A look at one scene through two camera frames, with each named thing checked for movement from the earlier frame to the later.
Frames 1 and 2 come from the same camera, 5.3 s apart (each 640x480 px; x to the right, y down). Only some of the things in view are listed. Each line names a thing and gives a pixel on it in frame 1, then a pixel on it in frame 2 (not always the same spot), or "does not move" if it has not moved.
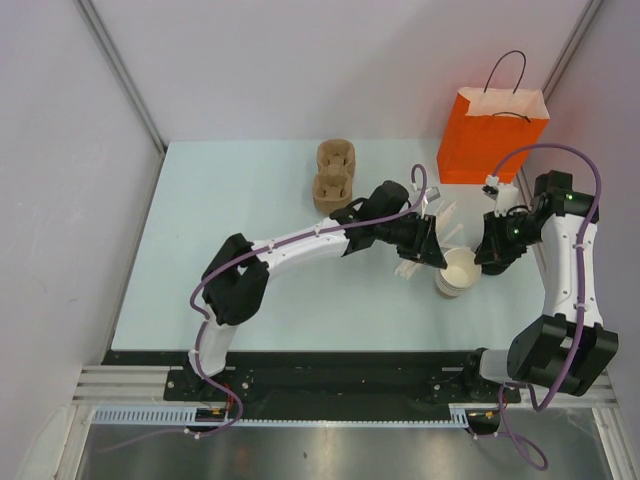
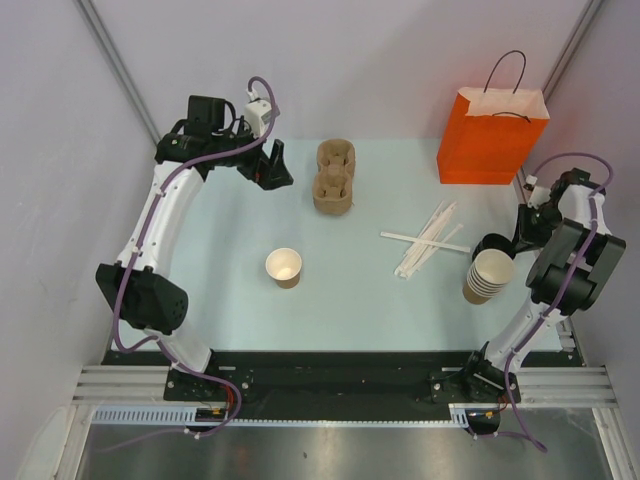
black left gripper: x=423 y=246 to x=268 y=173
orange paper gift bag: x=489 y=132 does not move
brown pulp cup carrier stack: x=332 y=183 does not move
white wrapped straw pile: x=444 y=231 does not move
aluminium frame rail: x=125 y=386 does not move
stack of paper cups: x=461 y=273 to x=489 y=274
